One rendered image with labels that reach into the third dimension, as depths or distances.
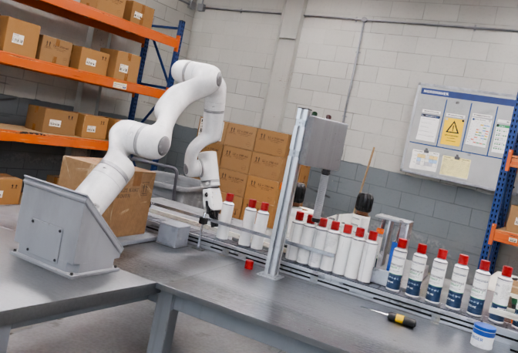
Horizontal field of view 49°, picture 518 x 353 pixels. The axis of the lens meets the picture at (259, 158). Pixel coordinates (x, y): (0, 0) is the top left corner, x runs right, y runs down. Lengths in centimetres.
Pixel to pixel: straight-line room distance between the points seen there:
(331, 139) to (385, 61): 488
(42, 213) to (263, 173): 414
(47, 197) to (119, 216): 50
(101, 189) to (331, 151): 87
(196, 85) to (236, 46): 589
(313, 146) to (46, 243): 100
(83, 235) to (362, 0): 598
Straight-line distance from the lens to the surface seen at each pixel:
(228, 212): 246
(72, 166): 241
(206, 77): 222
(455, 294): 223
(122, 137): 208
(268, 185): 583
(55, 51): 608
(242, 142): 598
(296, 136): 219
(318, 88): 731
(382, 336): 189
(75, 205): 180
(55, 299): 166
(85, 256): 184
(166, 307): 195
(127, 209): 235
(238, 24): 816
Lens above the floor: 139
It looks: 3 degrees down
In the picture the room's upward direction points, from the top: 12 degrees clockwise
